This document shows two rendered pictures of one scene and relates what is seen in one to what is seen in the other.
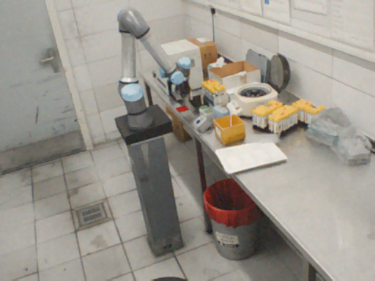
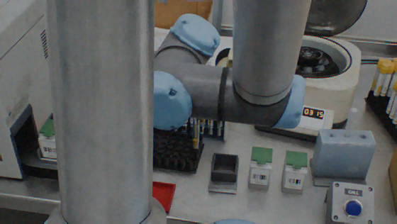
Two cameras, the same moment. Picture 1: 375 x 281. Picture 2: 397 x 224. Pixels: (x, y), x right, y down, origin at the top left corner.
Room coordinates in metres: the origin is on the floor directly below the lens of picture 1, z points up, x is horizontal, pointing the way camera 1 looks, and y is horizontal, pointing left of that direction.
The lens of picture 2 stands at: (2.06, 0.53, 1.54)
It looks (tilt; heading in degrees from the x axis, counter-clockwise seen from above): 37 degrees down; 295
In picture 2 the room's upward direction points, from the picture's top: 1 degrees clockwise
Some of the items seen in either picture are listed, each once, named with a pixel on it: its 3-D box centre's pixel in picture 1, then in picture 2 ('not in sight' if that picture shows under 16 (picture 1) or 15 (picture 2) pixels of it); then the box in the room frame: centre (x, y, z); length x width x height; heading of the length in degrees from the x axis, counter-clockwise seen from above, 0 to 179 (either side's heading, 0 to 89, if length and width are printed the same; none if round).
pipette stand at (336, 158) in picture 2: (221, 116); (342, 156); (2.10, -0.21, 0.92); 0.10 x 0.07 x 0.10; 23
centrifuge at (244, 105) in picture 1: (252, 100); (303, 79); (2.24, -0.43, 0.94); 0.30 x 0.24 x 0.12; 98
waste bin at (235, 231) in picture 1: (235, 219); not in sight; (2.01, -0.23, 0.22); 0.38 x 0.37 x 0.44; 17
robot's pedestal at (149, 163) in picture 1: (155, 192); not in sight; (2.14, 0.26, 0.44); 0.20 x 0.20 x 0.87; 17
